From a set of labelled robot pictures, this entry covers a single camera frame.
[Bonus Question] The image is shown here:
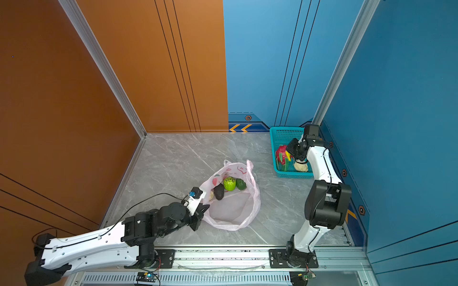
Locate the teal plastic mesh basket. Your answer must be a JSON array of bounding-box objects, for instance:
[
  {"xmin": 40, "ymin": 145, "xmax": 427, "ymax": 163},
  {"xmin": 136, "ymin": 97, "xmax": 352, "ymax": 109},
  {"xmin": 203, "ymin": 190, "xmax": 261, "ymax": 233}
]
[{"xmin": 270, "ymin": 126, "xmax": 313, "ymax": 179}]

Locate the aluminium front rail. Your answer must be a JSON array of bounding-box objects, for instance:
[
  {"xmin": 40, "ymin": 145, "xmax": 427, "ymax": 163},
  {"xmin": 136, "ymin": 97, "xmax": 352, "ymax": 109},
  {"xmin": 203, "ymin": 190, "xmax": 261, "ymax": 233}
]
[{"xmin": 66, "ymin": 245, "xmax": 378, "ymax": 286}]

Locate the red dragon fruit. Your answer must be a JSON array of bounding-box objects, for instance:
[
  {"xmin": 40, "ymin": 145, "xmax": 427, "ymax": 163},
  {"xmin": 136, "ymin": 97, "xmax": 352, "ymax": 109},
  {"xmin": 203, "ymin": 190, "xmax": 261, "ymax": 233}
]
[{"xmin": 275, "ymin": 145, "xmax": 292, "ymax": 172}]

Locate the beige round fruit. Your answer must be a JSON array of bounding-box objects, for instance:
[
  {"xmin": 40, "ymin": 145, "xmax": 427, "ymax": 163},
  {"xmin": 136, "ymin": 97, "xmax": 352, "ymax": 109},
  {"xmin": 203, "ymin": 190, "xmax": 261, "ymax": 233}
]
[{"xmin": 293, "ymin": 162, "xmax": 309, "ymax": 173}]

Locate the green apple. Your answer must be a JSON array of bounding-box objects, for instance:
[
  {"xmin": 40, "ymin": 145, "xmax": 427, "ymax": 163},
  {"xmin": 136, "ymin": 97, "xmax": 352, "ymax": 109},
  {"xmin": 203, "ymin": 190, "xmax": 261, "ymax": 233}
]
[{"xmin": 223, "ymin": 177, "xmax": 237, "ymax": 191}]

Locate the right aluminium corner post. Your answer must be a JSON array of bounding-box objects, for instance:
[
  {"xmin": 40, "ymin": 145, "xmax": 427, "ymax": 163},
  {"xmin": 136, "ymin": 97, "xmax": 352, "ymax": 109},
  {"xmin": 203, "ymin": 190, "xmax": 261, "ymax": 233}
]
[{"xmin": 311, "ymin": 0, "xmax": 380, "ymax": 126}]

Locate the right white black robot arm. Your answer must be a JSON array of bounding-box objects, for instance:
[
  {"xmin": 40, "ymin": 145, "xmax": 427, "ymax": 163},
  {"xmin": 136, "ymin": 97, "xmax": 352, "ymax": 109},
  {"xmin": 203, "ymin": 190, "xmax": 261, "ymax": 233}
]
[{"xmin": 286, "ymin": 136, "xmax": 352, "ymax": 268}]

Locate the pink plastic bag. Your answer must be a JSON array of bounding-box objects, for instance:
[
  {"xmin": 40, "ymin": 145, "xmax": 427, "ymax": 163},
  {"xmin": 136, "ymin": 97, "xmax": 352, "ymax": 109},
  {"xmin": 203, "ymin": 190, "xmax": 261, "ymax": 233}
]
[{"xmin": 200, "ymin": 160, "xmax": 261, "ymax": 231}]

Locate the right small circuit board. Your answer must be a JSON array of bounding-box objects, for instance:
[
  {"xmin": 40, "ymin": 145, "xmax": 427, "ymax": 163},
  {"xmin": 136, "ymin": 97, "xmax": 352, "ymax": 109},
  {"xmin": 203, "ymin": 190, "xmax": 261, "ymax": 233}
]
[{"xmin": 289, "ymin": 272, "xmax": 316, "ymax": 286}]

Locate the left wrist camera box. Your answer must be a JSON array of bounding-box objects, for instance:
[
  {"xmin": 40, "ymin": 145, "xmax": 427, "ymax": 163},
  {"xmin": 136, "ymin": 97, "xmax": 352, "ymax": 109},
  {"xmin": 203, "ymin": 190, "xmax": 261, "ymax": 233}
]
[{"xmin": 184, "ymin": 187, "xmax": 206, "ymax": 216}]

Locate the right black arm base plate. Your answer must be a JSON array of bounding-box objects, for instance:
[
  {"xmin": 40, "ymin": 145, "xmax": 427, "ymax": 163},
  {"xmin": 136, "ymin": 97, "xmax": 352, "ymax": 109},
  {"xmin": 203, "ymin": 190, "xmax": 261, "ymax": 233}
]
[{"xmin": 268, "ymin": 249, "xmax": 319, "ymax": 269}]

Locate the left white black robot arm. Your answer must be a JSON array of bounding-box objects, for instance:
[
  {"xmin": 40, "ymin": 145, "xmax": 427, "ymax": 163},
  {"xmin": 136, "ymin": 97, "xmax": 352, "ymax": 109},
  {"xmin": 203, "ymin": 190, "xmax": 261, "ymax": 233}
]
[{"xmin": 25, "ymin": 199, "xmax": 209, "ymax": 286}]

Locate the yellow mango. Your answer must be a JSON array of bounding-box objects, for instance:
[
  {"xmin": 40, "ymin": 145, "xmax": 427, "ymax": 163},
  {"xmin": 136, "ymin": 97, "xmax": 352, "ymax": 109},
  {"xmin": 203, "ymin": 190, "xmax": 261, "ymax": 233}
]
[{"xmin": 285, "ymin": 151, "xmax": 292, "ymax": 162}]

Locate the left green circuit board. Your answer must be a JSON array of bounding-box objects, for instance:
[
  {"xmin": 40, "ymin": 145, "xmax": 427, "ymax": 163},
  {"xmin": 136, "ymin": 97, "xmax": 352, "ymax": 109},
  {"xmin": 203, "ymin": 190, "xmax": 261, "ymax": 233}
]
[{"xmin": 135, "ymin": 272, "xmax": 161, "ymax": 286}]

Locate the aluminium corner post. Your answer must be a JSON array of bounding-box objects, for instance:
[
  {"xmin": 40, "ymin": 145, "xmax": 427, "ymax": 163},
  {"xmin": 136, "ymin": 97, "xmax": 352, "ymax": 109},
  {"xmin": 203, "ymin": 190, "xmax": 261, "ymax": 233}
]
[
  {"xmin": 311, "ymin": 0, "xmax": 380, "ymax": 126},
  {"xmin": 58, "ymin": 0, "xmax": 147, "ymax": 139}
]

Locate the dark green avocado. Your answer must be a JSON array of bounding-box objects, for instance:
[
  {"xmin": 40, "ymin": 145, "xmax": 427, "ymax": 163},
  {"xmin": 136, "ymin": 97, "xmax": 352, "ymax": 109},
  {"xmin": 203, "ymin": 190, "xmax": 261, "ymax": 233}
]
[{"xmin": 236, "ymin": 178, "xmax": 247, "ymax": 191}]

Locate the left aluminium corner post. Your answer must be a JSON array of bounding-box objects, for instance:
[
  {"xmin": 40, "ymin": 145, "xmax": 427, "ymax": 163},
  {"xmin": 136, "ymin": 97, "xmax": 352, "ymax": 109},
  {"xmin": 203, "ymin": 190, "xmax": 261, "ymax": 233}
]
[{"xmin": 58, "ymin": 0, "xmax": 147, "ymax": 139}]

